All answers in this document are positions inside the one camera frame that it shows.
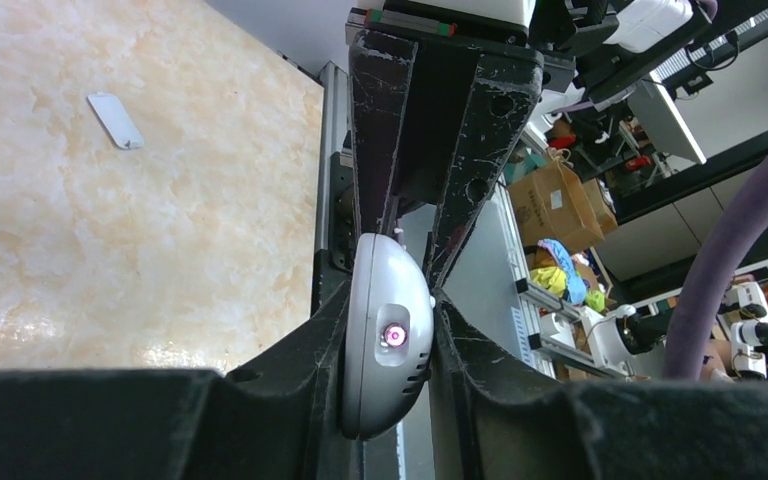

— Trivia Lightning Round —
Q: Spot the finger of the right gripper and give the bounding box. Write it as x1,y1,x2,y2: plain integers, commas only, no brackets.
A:
349,29,417,235
423,49,544,290

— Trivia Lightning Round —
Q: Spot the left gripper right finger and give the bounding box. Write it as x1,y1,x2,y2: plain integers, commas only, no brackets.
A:
429,294,768,479

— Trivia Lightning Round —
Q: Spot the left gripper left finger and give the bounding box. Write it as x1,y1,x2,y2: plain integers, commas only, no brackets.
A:
0,285,351,479

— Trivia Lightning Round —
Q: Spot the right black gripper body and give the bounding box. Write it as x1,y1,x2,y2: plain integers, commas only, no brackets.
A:
344,0,620,94

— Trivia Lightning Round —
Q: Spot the white remote control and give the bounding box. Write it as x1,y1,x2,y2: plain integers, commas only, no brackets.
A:
341,233,435,440

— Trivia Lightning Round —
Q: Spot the white battery cover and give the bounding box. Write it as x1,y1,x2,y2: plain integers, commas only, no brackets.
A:
87,92,145,150

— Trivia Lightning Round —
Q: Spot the cardboard box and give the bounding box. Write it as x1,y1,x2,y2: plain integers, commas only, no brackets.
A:
507,162,604,254

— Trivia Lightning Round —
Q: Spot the background white robot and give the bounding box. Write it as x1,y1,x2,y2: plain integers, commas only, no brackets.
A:
518,280,768,379

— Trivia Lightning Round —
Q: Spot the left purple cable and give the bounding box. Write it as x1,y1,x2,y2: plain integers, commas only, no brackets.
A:
662,119,768,382

